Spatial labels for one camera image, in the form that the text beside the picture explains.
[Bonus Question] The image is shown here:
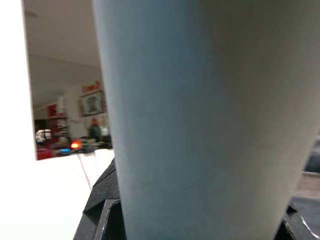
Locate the white plastic table leg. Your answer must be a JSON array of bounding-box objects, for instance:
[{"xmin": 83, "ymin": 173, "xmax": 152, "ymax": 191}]
[{"xmin": 91, "ymin": 0, "xmax": 320, "ymax": 240}]

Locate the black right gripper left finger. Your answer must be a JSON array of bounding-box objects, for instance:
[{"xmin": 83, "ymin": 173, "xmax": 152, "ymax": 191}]
[{"xmin": 73, "ymin": 157, "xmax": 126, "ymax": 240}]

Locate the red wall sign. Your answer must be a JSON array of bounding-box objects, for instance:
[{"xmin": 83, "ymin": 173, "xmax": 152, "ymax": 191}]
[{"xmin": 81, "ymin": 80, "xmax": 101, "ymax": 93}]

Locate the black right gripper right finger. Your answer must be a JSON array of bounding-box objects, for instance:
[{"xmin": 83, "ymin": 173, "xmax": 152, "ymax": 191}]
[{"xmin": 274, "ymin": 203, "xmax": 320, "ymax": 240}]

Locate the framed wall picture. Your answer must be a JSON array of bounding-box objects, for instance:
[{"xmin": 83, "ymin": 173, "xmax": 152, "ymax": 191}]
[{"xmin": 79, "ymin": 90, "xmax": 105, "ymax": 118}]

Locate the thin dark wire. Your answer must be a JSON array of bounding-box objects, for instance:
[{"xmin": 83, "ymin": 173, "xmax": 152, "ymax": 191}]
[{"xmin": 76, "ymin": 151, "xmax": 99, "ymax": 189}]

